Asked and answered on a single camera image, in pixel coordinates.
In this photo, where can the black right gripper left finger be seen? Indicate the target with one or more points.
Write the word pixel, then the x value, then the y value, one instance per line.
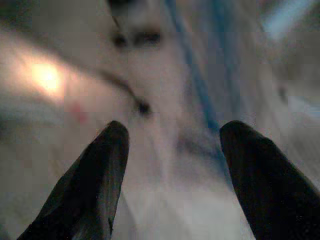
pixel 95 187

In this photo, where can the blue plastic clothes hanger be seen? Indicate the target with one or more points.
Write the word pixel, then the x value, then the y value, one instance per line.
pixel 200 85

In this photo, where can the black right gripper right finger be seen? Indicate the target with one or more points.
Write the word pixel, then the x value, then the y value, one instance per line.
pixel 270 195

